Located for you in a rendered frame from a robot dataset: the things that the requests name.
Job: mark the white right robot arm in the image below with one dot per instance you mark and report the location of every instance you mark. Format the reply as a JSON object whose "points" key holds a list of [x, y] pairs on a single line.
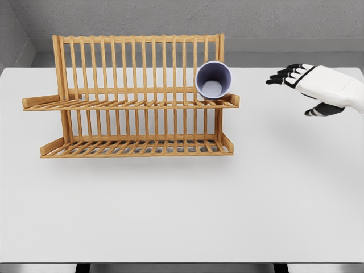
{"points": [[359, 96]]}

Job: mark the lavender cup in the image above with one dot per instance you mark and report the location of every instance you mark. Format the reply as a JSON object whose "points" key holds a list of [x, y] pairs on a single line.
{"points": [[213, 81]]}

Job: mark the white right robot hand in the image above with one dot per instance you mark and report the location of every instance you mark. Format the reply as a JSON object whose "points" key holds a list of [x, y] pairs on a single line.
{"points": [[321, 84]]}

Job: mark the wooden two-tier dish rack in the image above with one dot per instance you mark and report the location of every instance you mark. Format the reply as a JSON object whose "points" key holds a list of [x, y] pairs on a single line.
{"points": [[136, 108]]}

